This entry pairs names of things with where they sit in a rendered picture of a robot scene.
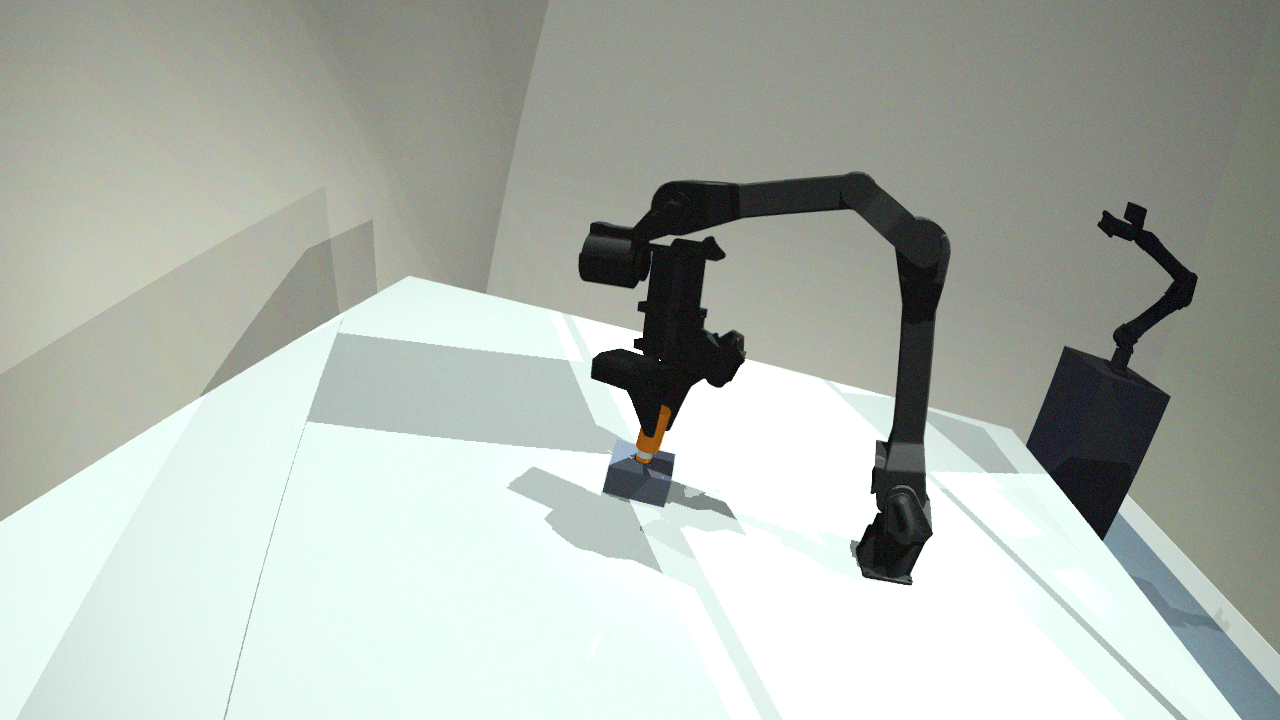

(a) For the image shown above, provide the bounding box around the orange-brown cylinder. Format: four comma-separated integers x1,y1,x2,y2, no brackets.
636,405,671,454

